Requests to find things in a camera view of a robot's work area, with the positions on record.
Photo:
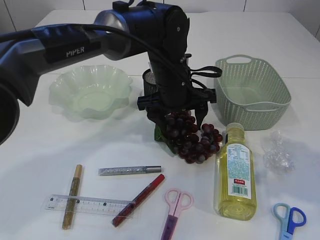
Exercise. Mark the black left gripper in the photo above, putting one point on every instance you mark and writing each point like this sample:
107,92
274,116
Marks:
176,93

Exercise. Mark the red artificial grape bunch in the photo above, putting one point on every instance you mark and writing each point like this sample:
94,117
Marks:
184,139

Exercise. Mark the yellow liquid plastic bottle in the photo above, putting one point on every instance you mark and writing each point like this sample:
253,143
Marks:
234,180

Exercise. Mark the clear plastic sheet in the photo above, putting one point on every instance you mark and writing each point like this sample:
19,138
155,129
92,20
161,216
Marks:
278,153

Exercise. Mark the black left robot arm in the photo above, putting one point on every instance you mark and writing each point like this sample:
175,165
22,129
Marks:
158,29

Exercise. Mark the black mesh pen holder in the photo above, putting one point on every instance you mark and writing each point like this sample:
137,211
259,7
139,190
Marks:
149,83

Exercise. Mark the silver glitter pen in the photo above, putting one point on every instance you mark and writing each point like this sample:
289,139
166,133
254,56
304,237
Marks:
130,170

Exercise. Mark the green woven plastic basket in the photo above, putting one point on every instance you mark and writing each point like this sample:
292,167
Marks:
250,92

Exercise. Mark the green wavy plastic plate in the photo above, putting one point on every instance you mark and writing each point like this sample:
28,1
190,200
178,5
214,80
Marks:
90,92

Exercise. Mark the red marker pen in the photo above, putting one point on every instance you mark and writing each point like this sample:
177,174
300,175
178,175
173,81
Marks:
137,201

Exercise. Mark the clear plastic ruler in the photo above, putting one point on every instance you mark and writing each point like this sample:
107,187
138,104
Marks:
85,205

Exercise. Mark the gold glitter pen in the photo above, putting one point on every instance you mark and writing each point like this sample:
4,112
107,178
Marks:
70,205

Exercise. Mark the pink handled scissors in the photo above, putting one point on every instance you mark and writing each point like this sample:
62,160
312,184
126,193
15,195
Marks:
183,201

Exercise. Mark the blue handled scissors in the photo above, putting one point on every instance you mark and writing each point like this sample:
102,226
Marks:
287,223

